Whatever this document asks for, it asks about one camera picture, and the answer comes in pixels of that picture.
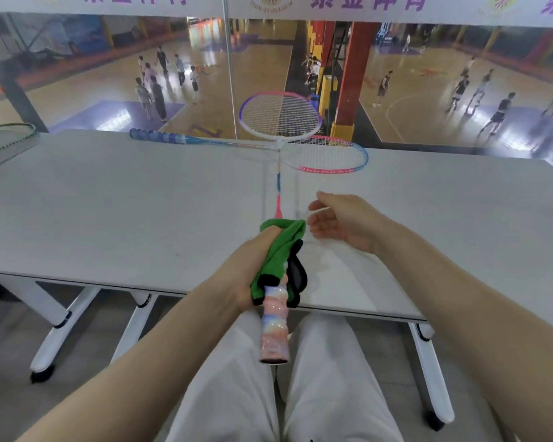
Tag person's right forearm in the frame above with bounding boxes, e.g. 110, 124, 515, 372
375, 225, 553, 442

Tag person's right hand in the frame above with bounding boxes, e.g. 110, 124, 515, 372
306, 191, 402, 257

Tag purple pink badminton racket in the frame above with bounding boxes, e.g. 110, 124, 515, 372
238, 90, 323, 365

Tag yellow padded post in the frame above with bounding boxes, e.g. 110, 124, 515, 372
319, 74, 338, 118

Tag pink blue badminton racket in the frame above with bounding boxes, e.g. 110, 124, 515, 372
128, 128, 369, 174

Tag green badminton racket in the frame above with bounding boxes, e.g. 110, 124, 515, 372
0, 122, 39, 156

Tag red pillar with yellow base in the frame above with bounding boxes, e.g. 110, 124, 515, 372
330, 21, 380, 142

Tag person's left hand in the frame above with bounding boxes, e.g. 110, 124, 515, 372
214, 224, 284, 314

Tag green black cleaning cloth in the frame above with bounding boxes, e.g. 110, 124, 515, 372
250, 219, 308, 309

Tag white banner with purple print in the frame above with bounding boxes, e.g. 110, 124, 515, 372
0, 0, 553, 28

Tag person's left forearm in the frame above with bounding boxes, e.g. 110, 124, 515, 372
16, 280, 245, 442

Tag metal window mullion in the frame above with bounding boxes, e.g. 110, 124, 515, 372
221, 0, 238, 139

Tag white table leg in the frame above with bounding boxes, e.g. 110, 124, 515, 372
109, 292, 159, 364
0, 273, 101, 384
407, 322, 456, 431

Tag person's white trousers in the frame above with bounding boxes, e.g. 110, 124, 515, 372
165, 310, 404, 442

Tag dark hoop post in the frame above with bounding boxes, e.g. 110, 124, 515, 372
0, 64, 49, 133

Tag group of distant people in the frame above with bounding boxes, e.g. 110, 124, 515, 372
135, 22, 553, 139

